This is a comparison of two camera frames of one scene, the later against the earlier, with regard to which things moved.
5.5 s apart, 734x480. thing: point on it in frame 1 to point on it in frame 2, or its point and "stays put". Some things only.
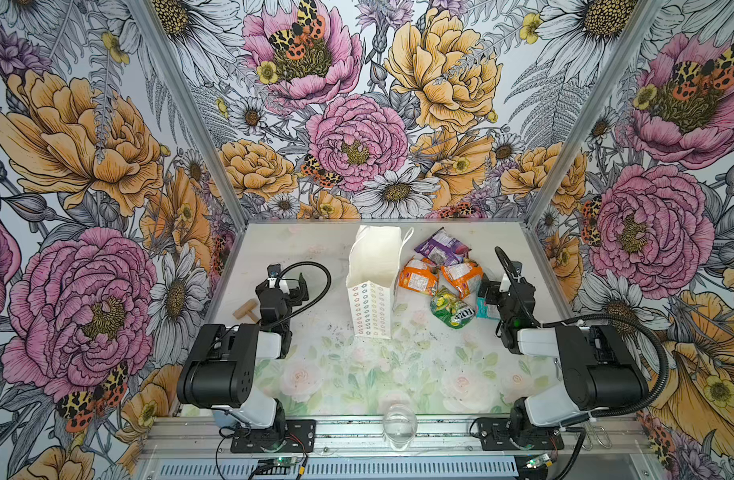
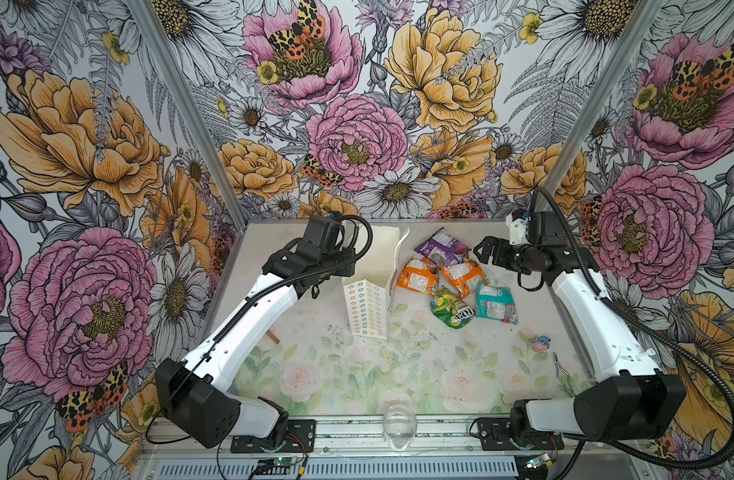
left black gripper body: (288, 293) to (284, 261)
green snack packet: (450, 309) stays put
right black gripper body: (502, 294) to (502, 251)
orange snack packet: (419, 275) stays put
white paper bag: (375, 257) stays put
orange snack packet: (465, 277) stays put
